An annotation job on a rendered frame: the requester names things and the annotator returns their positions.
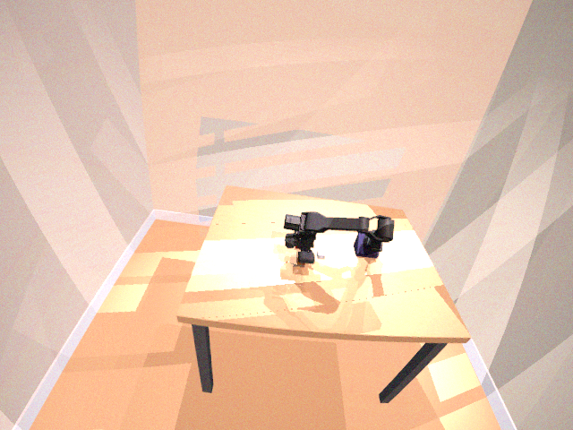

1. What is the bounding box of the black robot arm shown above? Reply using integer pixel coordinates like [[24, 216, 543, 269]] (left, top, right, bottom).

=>
[[284, 211, 395, 253]]

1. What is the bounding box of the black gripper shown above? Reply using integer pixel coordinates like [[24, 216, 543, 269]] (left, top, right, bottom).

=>
[[298, 233, 316, 264]]

